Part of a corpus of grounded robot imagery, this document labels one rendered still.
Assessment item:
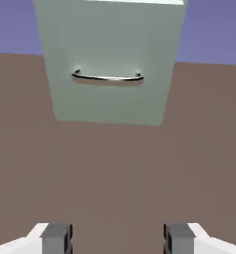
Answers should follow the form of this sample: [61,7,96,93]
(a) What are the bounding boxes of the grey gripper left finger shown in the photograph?
[0,222,73,254]

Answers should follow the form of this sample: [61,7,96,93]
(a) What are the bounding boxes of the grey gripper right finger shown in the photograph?
[163,222,236,254]

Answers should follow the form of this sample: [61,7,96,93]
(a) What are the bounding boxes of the grey-green drawer front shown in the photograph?
[33,0,185,127]

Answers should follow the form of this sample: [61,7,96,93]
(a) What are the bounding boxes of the grey-green painted cabinet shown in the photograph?
[32,0,188,127]

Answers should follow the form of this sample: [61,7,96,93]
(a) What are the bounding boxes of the curved silver metal handle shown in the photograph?
[71,68,144,82]

